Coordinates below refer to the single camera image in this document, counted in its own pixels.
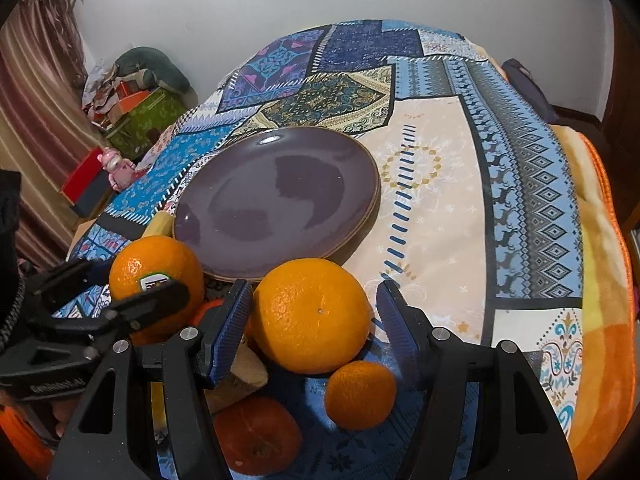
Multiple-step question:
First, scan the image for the red tomato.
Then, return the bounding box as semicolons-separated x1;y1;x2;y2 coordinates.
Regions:
190;298;224;326
213;396;303;476

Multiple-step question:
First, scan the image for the striped maroon curtain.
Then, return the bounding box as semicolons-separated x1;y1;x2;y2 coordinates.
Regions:
1;0;102;266

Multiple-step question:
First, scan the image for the green patterned storage box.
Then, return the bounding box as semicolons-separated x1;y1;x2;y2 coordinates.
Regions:
106;88;186;160

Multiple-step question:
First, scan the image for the pink toy figurine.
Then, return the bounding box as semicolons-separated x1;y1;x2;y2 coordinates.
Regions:
96;148;136;192

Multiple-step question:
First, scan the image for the grey-green pillow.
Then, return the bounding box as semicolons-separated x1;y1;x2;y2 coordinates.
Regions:
115;47;191;94

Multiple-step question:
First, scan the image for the large orange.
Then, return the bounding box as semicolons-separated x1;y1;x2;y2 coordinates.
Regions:
248;258;372;375

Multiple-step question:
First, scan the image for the dark purple bag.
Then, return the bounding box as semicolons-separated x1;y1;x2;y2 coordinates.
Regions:
501;58;560;124

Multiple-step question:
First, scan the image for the orange with sticker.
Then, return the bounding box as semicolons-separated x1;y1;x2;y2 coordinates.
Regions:
108;235;205;346

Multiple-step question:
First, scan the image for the red box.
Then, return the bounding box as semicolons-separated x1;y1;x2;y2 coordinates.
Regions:
60;146;103;204

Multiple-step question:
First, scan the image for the small tangerine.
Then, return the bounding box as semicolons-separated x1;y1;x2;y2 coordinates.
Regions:
324;361;397;431

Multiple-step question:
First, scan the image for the patchwork patterned bedspread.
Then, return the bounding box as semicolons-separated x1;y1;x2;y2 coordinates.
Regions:
70;20;584;479

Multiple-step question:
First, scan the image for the purple ceramic plate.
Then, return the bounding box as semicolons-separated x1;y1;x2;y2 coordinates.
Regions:
174;127;381;282

